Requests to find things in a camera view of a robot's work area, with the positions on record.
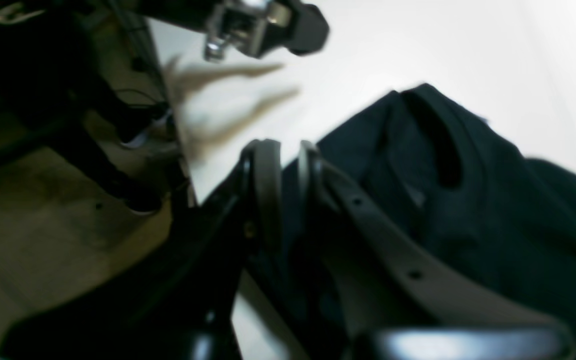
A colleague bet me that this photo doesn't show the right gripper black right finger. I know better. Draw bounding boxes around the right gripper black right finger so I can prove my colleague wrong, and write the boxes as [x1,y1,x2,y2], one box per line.
[298,141,576,360]

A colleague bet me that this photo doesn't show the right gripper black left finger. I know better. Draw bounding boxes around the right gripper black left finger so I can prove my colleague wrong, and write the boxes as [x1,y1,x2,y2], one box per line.
[0,139,282,360]

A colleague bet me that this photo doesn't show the black T-shirt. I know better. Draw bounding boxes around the black T-shirt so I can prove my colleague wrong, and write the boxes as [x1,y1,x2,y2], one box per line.
[248,82,576,360]

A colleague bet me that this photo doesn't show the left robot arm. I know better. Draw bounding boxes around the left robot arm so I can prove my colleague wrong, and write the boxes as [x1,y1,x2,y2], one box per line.
[122,0,330,63]

